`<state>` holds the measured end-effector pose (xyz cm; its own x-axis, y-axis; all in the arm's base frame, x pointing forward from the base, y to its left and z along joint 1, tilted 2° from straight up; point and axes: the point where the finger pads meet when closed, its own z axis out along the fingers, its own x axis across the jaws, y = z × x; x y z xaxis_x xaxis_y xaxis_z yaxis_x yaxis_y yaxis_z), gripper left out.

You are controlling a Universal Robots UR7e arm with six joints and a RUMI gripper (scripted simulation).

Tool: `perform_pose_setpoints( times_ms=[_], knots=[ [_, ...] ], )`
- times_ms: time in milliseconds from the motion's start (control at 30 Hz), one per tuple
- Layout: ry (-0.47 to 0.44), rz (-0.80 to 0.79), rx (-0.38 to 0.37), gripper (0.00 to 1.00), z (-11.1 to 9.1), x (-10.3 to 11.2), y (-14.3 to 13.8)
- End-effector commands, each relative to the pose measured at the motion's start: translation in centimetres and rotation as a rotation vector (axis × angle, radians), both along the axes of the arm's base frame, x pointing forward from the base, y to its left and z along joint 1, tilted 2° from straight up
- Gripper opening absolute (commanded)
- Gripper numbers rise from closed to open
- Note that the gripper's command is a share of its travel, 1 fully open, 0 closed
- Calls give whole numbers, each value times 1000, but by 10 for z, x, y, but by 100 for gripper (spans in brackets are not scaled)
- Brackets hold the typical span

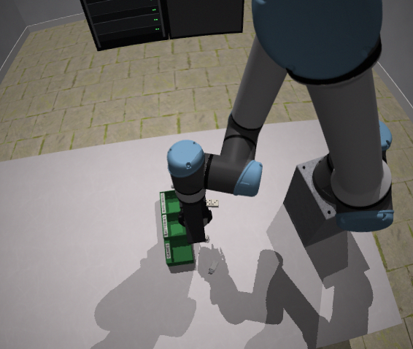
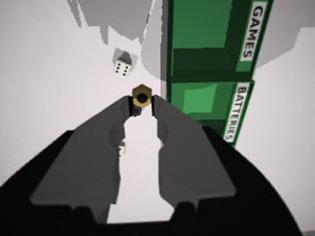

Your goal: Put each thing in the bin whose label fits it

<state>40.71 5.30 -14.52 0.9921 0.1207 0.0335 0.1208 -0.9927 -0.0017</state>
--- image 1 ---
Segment white domino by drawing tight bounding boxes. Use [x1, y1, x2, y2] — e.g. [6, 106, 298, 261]
[206, 199, 219, 207]

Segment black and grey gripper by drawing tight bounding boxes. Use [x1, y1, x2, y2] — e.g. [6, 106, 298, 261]
[178, 195, 212, 227]

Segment grey usb stick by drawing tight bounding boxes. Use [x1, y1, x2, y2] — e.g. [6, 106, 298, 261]
[209, 261, 218, 273]

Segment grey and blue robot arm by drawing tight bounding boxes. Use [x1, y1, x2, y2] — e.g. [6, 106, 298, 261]
[167, 0, 394, 232]

